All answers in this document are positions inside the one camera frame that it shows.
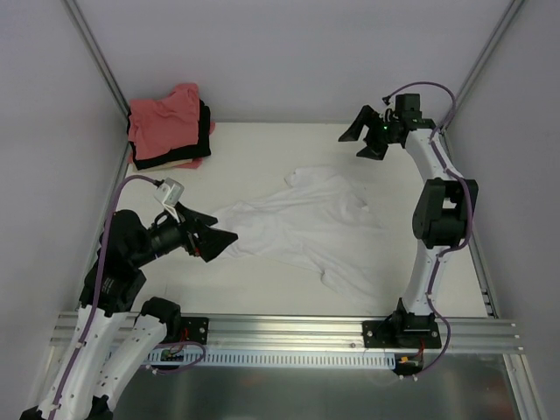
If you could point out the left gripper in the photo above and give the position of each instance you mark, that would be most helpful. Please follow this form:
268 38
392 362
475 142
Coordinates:
192 241

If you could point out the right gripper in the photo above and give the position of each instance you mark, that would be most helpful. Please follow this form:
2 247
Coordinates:
379 129

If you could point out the white t shirt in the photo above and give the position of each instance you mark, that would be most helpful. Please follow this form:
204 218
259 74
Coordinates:
319 223

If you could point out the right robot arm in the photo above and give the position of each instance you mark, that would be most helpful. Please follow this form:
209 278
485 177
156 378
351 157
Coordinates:
442 221

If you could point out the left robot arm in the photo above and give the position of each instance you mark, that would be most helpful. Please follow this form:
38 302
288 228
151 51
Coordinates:
92 377

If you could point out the beige folded shirt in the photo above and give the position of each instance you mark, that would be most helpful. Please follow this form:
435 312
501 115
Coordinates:
182 164

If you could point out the top pink folded shirt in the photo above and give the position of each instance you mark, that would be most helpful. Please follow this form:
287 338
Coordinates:
160 126

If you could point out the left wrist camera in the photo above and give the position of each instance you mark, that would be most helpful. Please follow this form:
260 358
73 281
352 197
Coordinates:
168 192

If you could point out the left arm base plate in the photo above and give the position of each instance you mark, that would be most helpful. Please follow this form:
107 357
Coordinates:
194 329

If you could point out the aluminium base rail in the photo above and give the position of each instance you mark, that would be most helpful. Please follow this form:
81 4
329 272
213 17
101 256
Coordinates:
322 333

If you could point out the left side frame rail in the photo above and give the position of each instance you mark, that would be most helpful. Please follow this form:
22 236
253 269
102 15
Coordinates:
117 177

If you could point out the frame rail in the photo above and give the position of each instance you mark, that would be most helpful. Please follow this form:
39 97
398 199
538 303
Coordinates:
466 289
117 177

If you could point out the white slotted cable duct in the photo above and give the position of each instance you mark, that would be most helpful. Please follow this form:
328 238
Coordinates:
362 359

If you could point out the right frame post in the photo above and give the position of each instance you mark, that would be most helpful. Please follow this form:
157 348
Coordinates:
498 33

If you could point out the frame post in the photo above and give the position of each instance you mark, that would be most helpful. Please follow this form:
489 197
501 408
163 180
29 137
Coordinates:
498 33
93 48

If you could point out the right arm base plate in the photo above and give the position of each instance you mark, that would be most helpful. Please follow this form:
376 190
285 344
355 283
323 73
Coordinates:
388 333

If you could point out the right side frame rail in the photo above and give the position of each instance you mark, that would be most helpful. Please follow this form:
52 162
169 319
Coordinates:
466 289

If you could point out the left frame post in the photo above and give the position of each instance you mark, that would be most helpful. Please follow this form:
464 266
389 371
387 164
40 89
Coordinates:
93 48

